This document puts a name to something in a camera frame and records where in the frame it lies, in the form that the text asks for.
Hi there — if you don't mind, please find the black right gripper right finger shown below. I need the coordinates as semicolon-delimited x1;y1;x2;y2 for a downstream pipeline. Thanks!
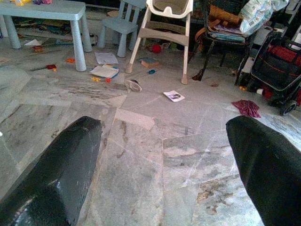
225;115;301;226

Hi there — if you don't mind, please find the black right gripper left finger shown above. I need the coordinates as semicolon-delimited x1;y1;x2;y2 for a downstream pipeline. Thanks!
0;116;103;226

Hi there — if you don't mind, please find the maroon cloth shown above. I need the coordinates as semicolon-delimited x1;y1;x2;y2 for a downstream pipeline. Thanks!
231;99;261;118

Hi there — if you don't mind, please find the black and red stroller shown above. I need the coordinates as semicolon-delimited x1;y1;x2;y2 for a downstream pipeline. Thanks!
235;30;301;116

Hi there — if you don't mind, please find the stack of white papers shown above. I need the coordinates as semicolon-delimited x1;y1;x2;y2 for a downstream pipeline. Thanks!
89;64;120;80

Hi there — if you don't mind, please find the grey and white shoe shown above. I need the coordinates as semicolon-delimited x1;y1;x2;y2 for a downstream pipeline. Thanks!
124;79;143;93

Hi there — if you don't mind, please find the white paper sheet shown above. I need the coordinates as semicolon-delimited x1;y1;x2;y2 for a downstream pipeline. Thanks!
95;52;119;65
24;39;43;47

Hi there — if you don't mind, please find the white printed leaflet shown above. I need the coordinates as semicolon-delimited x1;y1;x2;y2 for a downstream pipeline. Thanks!
163;90;186;103

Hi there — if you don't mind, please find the teal and brown book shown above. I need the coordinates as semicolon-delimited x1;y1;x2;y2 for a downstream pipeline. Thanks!
138;57;160;69

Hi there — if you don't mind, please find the stack of books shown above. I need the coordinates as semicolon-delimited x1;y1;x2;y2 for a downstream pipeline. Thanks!
208;22;246;43

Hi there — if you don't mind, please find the white patterned diaper pack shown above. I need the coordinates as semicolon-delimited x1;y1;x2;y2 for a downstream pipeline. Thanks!
238;0;275;35

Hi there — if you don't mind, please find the light blue plastic kids chair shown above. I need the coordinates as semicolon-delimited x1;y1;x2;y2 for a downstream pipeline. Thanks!
97;0;147;58

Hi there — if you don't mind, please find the light blue plastic kids table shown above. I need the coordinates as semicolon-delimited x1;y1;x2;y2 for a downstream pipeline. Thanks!
0;0;93;72

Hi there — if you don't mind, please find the orange brown bag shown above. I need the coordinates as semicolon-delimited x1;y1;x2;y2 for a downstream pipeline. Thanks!
195;4;240;40

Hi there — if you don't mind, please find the white baby high chair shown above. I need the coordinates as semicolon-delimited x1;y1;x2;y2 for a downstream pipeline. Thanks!
124;0;195;85

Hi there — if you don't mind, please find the black frame chair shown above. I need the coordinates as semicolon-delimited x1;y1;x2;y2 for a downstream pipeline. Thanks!
191;0;257;82

